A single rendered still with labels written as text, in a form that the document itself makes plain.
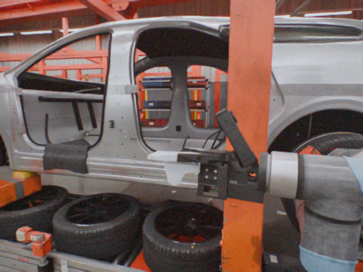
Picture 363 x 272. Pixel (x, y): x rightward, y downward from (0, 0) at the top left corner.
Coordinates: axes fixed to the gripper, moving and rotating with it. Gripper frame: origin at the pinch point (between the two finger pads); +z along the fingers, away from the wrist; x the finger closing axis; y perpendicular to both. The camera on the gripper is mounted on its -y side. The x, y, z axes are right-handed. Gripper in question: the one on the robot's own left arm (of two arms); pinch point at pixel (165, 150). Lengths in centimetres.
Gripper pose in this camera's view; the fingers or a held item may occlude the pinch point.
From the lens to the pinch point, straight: 45.4
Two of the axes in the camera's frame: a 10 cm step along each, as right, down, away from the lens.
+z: -9.1, -0.6, 4.0
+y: -0.5, 10.0, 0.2
